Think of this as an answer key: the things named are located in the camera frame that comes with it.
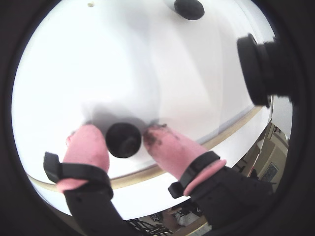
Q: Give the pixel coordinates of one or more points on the pink stained gripper finger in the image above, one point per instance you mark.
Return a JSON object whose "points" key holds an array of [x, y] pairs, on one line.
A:
{"points": [[172, 152]]}

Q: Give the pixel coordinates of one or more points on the pink covered gripper finger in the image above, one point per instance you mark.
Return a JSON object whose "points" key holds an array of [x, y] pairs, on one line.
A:
{"points": [[86, 152]]}

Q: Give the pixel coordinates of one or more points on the round dark blueberry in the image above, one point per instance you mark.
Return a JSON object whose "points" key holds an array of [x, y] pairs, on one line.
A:
{"points": [[189, 9], [123, 140]]}

